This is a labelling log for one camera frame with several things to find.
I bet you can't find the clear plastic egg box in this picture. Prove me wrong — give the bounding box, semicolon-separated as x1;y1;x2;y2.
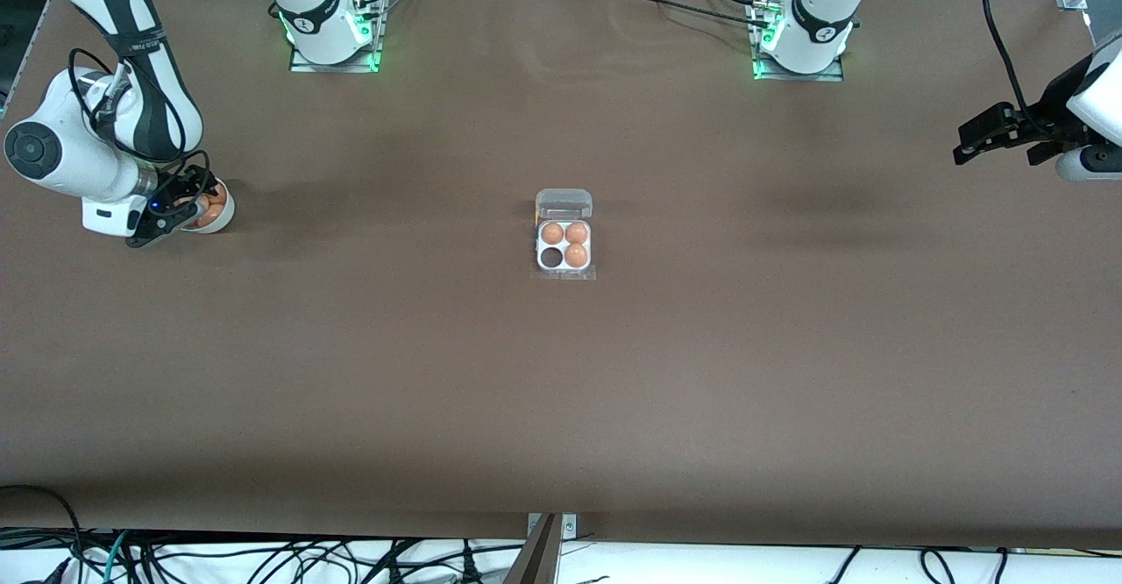
533;188;597;282

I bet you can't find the white round bowl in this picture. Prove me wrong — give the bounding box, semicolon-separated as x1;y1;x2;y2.
180;178;236;234

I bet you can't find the brown table cover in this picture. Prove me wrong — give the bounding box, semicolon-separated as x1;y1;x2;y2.
0;0;1122;550

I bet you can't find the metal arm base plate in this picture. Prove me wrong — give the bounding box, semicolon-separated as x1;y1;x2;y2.
749;0;847;82
288;0;384;74

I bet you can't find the teal cable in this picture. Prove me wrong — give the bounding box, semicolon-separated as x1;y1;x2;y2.
101;530;132;584

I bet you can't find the small metal bracket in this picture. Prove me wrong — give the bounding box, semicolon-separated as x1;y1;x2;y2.
526;512;578;539

